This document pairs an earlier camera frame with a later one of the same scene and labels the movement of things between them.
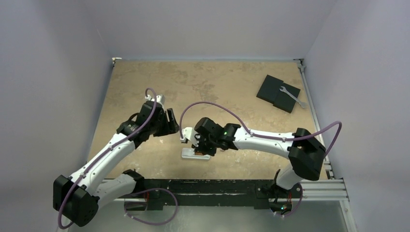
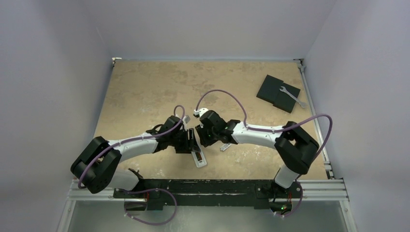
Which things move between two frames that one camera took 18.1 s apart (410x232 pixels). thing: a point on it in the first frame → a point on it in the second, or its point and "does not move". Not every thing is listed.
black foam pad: x=270 y=92 does not move
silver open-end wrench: x=288 y=93 does not move
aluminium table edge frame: x=328 y=188 does not move
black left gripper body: x=161 y=126 → x=182 y=141
